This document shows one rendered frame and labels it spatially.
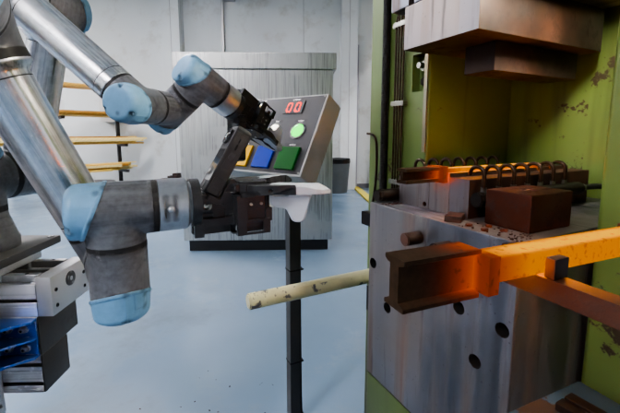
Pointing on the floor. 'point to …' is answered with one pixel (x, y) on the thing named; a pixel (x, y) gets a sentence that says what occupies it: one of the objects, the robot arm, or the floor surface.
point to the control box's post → (292, 316)
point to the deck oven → (306, 73)
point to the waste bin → (339, 174)
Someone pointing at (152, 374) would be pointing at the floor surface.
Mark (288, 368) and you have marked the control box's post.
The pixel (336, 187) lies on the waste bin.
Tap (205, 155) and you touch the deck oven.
